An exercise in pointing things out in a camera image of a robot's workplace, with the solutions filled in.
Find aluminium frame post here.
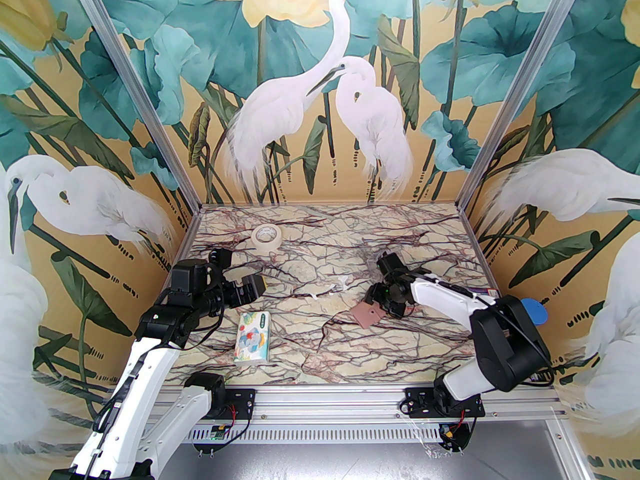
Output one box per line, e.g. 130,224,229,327
64,0,203,214
457,0,585,214

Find white tape roll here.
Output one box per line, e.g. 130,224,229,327
251,224,282,255

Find pink leather card holder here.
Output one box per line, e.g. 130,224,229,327
351,301,384,329

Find cartoon print tissue pack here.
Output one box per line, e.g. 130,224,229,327
233,310,272,365

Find red and black wires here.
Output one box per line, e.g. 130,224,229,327
226,402,247,443
447,403,478,451

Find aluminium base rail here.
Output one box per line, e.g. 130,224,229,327
155,387,568,421

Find grey slotted metal panel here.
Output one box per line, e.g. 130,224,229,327
145,420,593,480

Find clear tube with blue lid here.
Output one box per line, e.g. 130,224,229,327
519,298,549,327

